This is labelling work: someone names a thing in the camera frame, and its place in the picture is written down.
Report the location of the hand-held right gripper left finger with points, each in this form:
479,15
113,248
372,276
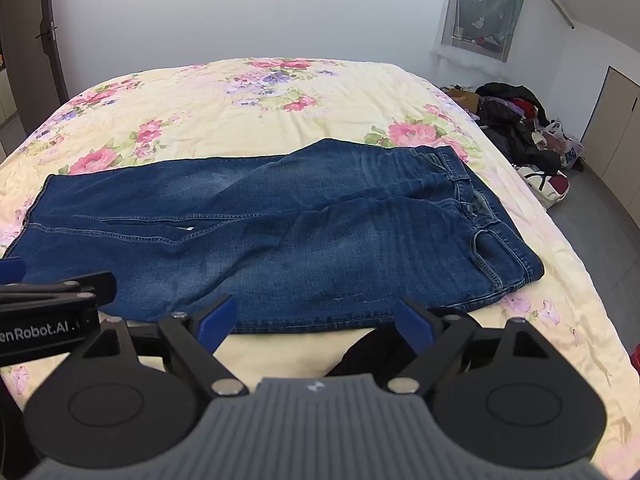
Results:
222,317

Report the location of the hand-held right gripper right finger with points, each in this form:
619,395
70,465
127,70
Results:
412,322

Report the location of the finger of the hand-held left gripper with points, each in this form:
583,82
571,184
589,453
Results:
11,271
65,287

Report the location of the blue denim pants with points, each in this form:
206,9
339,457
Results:
310,230

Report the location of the dark cloth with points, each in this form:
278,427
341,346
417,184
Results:
365,355

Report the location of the white and red bag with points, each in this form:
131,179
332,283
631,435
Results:
547,185

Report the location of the floral bed blanket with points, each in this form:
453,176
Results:
210,105

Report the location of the pile of dark clothes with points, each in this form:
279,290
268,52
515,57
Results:
510,120

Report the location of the red item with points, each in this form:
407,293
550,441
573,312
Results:
635,357

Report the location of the white plastic bag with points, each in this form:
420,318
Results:
565,142

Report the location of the brown door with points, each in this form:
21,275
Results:
30,35

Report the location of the beige cabinet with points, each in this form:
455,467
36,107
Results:
617,130

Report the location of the window with cactus curtain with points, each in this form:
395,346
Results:
487,0

